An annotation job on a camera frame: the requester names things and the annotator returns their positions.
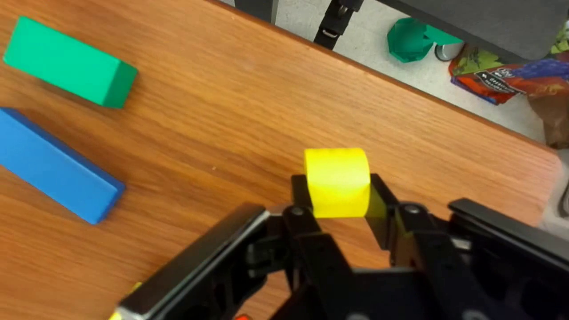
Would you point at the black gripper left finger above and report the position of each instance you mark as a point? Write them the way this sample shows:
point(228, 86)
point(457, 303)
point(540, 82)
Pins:
point(308, 250)

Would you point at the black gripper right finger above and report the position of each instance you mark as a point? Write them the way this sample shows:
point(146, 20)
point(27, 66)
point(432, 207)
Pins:
point(427, 242)

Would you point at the yellow half-cylinder block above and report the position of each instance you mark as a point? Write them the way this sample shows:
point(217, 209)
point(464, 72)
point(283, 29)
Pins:
point(338, 182)

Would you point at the blue rectangular block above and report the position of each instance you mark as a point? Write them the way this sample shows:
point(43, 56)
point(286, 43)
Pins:
point(53, 170)

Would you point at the green rectangular block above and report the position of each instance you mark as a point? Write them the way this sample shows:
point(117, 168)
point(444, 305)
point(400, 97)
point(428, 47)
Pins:
point(71, 63)

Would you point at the colourful patterned bag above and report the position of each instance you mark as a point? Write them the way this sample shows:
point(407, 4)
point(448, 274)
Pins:
point(516, 74)

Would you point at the green round plastic object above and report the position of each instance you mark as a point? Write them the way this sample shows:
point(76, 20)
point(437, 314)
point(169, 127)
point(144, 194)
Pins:
point(411, 38)

